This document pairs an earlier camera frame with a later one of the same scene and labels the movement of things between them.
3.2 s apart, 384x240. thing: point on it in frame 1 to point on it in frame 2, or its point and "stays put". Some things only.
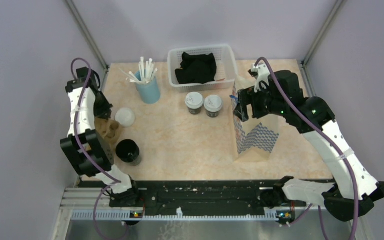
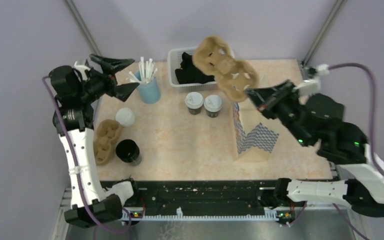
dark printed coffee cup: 212,114 stays put
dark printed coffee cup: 194,111 stays put
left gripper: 105,109 to 109,66
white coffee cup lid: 194,100 stays put
